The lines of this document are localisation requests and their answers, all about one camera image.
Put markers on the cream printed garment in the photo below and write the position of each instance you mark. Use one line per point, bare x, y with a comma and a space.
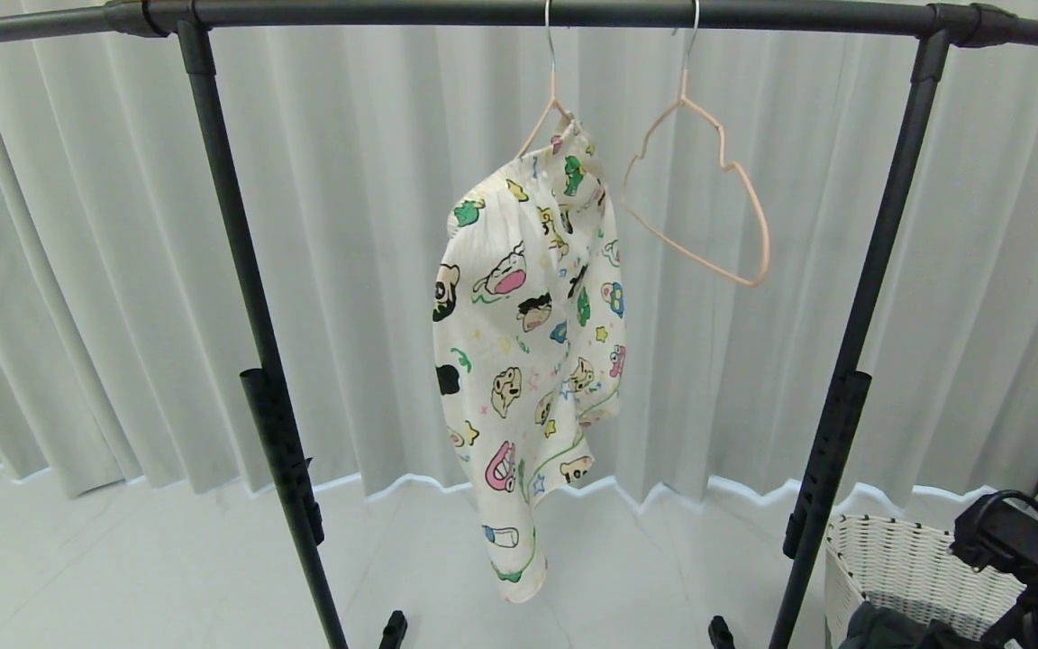
528, 379

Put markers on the pink clothes hanger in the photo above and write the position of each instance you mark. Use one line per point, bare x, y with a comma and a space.
553, 90
683, 90

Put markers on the dark grey T-shirt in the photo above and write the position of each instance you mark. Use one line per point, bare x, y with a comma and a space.
897, 631

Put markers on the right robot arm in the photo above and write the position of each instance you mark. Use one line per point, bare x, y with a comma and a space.
1037, 613

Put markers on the black clothes rack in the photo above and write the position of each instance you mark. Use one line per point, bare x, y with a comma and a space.
483, 13

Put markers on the white laundry basket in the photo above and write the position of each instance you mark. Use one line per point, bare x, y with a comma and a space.
897, 559

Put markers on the white curtain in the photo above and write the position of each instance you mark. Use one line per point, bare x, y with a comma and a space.
77, 270

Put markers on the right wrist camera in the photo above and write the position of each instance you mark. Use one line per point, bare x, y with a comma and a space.
997, 541

